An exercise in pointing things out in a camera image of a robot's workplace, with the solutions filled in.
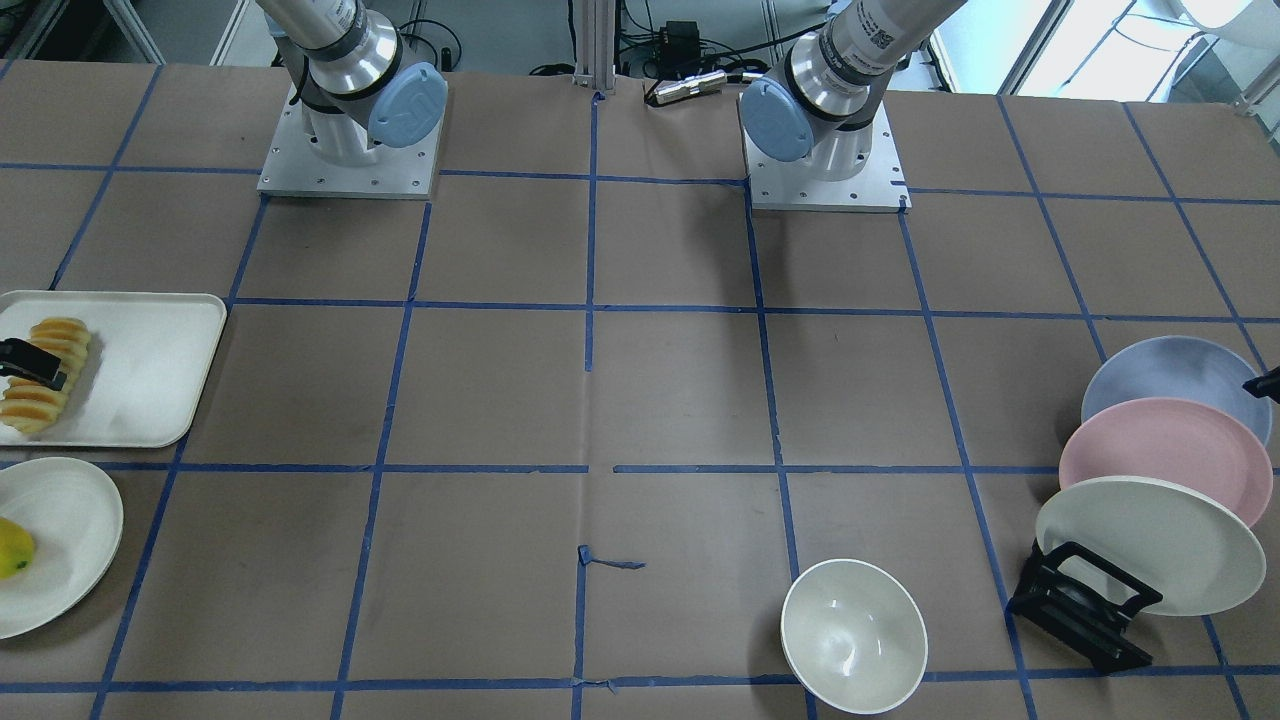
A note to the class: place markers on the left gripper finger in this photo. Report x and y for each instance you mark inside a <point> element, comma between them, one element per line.
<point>1266,385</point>

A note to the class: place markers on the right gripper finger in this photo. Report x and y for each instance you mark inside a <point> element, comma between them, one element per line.
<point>25,361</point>

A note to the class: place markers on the blue plate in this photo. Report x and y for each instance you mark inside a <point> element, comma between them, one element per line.
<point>1179,366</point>

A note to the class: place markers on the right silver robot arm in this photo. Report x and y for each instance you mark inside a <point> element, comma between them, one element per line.
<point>366,108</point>

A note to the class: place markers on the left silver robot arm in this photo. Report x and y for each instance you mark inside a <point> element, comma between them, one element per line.
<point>814,130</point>

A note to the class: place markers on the pink plate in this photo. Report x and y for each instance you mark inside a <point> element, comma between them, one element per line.
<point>1180,441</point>

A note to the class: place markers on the white plate with lemon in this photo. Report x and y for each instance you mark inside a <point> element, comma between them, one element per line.
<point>75,513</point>

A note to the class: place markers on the cream plate in rack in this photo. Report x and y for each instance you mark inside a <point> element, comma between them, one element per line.
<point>1199,555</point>

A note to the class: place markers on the black plate rack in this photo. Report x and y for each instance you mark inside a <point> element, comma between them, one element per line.
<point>1071,611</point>

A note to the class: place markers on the white rectangular tray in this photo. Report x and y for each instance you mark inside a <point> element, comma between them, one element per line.
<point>150,355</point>

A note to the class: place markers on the yellow lemon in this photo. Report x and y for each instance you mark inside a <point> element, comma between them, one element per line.
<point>18,548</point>

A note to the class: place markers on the white bowl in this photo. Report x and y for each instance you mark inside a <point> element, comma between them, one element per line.
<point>854,636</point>

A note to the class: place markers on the silver cylinder connector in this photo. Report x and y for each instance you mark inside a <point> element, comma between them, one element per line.
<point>667,92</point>

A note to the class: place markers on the black power adapter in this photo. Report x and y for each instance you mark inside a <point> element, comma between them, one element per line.
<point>679,41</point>

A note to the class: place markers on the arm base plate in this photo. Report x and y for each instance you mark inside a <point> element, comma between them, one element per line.
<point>318,151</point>
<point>858,170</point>

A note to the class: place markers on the aluminium frame post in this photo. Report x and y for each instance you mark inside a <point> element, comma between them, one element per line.
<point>594,45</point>

